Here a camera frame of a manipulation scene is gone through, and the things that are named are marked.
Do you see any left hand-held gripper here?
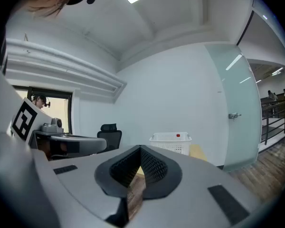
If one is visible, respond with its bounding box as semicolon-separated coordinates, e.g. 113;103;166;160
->
11;97;107;160

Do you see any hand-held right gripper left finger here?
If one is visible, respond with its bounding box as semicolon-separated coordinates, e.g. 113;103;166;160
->
48;145;142;228

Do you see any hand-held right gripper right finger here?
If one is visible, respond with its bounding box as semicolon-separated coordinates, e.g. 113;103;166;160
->
130;145;262;228

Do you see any white plastic basket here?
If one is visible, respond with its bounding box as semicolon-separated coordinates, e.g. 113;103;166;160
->
149;132;192;156

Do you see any black mesh office chair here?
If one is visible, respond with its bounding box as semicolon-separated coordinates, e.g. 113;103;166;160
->
96;123;123;152

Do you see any frosted glass door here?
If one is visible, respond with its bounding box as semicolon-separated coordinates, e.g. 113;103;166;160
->
205;44;262;173

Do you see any white ceiling moulding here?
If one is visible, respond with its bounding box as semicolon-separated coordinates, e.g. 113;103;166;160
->
5;38;128;104

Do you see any black metal railing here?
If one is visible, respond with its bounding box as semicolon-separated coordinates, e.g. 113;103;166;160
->
261;98;285;146

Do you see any grey gripper-mounted camera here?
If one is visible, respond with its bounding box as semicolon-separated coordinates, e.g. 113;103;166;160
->
40;117;64;134

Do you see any black window frame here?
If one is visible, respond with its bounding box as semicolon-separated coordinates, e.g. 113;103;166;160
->
13;85;73;135

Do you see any metal door handle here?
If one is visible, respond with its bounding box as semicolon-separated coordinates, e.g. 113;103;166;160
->
228;112;242;122

